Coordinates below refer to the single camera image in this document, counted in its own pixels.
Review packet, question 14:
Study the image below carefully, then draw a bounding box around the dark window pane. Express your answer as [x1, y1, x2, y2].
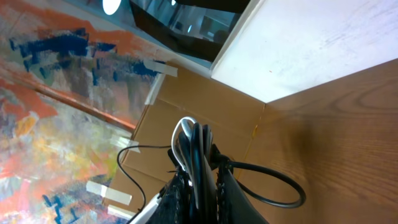
[71, 0, 262, 69]

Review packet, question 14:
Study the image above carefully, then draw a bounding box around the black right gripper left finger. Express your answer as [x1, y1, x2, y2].
[146, 169, 191, 224]

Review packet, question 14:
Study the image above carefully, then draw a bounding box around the white usb cable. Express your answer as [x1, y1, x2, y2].
[170, 116, 200, 172]

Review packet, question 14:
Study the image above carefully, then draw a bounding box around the black cable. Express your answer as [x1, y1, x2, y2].
[116, 122, 307, 224]

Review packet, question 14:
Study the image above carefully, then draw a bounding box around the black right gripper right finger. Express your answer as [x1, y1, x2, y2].
[217, 168, 268, 224]

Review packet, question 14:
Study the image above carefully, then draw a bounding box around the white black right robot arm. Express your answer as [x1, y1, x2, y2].
[130, 167, 267, 224]

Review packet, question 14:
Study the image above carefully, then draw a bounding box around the colourful abstract painting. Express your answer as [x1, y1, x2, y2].
[1, 1, 170, 223]

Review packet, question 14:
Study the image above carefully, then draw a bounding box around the cardboard side panel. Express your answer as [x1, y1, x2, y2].
[102, 62, 267, 218]

